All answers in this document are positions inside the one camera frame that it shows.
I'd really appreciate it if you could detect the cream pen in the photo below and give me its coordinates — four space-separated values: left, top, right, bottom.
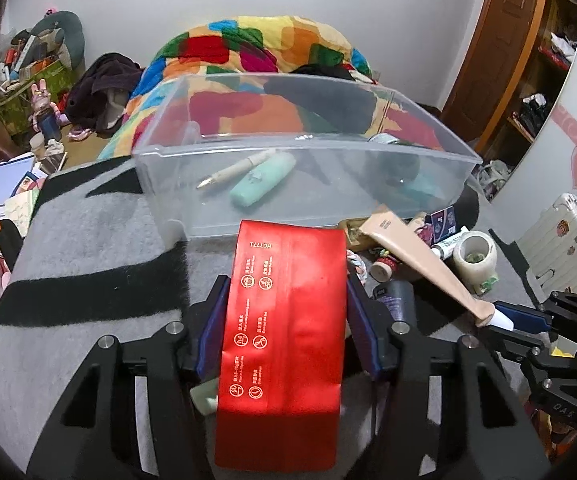
197 148 276 190

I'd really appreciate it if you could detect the red foil packet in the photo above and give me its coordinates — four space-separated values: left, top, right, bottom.
215 220 347 472

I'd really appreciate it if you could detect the white tube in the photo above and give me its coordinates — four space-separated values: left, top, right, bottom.
431 226 470 262

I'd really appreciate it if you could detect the clear plastic bin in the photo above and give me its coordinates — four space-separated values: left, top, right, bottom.
132 72 484 238

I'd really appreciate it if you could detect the black garment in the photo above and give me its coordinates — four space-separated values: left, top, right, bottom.
263 62 380 132

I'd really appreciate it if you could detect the mint green case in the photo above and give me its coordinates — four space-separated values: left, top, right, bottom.
230 152 297 208

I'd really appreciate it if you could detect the dark green glass bottle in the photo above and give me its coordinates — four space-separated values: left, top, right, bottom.
368 132 421 186

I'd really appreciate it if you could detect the olive green small box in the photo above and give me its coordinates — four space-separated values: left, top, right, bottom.
341 217 385 251

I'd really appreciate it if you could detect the wooden door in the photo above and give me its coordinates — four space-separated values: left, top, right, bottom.
441 0 553 142

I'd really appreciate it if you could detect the pale green eraser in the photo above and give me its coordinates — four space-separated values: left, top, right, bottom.
191 377 219 416

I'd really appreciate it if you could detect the blue white notebook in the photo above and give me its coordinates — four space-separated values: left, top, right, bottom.
0 155 36 216

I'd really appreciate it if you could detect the blue playing card box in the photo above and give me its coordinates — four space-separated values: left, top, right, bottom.
428 208 460 241

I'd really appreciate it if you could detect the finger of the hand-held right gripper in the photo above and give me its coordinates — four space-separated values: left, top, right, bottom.
493 300 552 334
485 325 545 362

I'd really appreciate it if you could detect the beige squeeze tube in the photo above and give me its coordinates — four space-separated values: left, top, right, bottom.
358 211 514 331

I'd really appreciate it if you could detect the pink white braided rope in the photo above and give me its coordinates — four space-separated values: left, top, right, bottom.
345 249 370 282

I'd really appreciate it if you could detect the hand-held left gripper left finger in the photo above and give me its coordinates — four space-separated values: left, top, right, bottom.
27 275 232 480

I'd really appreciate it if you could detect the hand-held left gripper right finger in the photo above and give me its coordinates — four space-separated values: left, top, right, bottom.
345 275 551 480

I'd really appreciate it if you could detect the pink keychain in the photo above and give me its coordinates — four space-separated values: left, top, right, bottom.
412 220 435 247

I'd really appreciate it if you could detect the colorful patchwork blanket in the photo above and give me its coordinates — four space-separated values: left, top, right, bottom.
99 15 451 162

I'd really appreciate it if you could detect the dark cosmetic tube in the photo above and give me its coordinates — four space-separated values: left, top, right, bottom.
372 280 416 322

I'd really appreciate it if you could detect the white suitcase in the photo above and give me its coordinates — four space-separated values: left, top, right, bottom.
515 194 577 297

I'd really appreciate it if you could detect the dark purple clothes pile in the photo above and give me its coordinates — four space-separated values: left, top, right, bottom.
63 52 145 136

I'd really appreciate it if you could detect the wooden shelf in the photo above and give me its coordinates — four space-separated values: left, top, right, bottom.
478 0 577 162

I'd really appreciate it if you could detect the white tape roll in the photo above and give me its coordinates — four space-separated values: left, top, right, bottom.
453 231 498 292

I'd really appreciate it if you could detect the green storage bag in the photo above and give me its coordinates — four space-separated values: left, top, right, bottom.
0 57 82 136

